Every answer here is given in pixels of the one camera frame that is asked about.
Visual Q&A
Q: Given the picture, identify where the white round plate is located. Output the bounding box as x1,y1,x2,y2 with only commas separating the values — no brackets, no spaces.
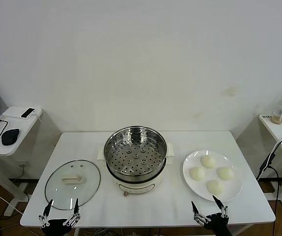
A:
182,150,243,203

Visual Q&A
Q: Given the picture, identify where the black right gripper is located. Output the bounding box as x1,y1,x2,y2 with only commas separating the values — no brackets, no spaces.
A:
191,195,232,236

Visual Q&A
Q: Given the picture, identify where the glass lid with cream handle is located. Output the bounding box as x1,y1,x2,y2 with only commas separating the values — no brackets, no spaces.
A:
44,159,101,211

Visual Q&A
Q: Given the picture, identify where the stainless steel steamer basket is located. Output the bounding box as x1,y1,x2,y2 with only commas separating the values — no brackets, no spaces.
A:
103,125,168,181

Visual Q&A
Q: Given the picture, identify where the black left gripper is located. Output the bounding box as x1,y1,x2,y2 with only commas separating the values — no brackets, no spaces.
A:
38,198,82,236

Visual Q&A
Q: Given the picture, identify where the black and white handheld device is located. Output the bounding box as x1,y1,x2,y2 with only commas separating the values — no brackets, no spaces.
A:
20,107,35,119

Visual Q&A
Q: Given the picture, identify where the flat white box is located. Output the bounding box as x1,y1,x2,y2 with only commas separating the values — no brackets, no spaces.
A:
2,107,37,119

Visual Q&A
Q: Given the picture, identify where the white steamed baozi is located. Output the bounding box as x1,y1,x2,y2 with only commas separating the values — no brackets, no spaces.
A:
216,166,235,181
189,166,205,181
206,179,225,196
200,154,217,169

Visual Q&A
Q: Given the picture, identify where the white side table with laptop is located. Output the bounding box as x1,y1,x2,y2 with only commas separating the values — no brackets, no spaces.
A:
0,106,43,217

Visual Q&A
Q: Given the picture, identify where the black computer mouse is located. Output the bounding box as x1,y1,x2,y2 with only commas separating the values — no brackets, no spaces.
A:
0,128,20,146

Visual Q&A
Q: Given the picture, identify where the cream electric cooking pot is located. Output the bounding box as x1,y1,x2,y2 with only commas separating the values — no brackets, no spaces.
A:
96,142,175,197

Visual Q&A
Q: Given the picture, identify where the white side table with cup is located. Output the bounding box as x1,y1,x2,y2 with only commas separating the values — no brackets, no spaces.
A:
258,113,282,214

